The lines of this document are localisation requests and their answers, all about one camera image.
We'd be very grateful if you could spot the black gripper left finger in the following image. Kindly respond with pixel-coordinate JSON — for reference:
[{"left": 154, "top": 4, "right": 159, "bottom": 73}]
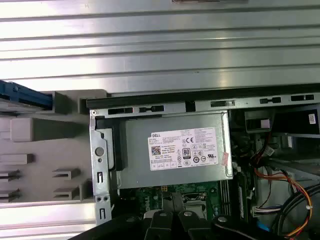
[{"left": 72, "top": 192, "right": 174, "bottom": 240}]

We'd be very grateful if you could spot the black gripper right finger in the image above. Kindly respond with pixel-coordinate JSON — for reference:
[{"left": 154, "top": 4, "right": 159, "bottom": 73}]
[{"left": 173, "top": 192, "right": 266, "bottom": 240}]

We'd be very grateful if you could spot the hard disk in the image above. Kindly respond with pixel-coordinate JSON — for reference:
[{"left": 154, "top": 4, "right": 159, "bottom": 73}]
[{"left": 0, "top": 79, "right": 54, "bottom": 111}]

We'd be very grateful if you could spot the CPU socket with CPU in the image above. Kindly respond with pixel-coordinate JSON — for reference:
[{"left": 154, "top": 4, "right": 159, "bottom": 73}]
[{"left": 183, "top": 191, "right": 209, "bottom": 219}]

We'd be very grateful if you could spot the green motherboard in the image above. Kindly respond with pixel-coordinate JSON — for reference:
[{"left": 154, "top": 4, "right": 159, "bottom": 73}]
[{"left": 117, "top": 181, "right": 251, "bottom": 226}]

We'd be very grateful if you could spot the black RAM stick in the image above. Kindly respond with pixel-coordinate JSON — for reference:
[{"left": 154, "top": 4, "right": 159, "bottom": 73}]
[{"left": 236, "top": 184, "right": 246, "bottom": 218}]

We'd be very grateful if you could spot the black open PC case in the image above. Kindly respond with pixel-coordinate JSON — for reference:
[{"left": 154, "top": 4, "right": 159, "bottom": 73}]
[{"left": 86, "top": 91, "right": 320, "bottom": 240}]

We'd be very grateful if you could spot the grey power supply unit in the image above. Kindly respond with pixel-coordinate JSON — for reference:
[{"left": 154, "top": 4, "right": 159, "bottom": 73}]
[{"left": 109, "top": 109, "right": 235, "bottom": 190}]

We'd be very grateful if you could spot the grey parts rack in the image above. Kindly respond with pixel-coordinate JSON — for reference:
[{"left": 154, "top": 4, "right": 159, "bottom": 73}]
[{"left": 0, "top": 89, "right": 112, "bottom": 204}]

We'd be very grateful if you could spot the orange yellow wire bundle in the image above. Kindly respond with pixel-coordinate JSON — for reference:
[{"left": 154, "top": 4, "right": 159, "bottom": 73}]
[{"left": 249, "top": 149, "right": 314, "bottom": 237}]

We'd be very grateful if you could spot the black cable bundle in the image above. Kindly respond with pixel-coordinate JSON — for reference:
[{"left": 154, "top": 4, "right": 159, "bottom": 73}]
[{"left": 272, "top": 183, "right": 320, "bottom": 240}]

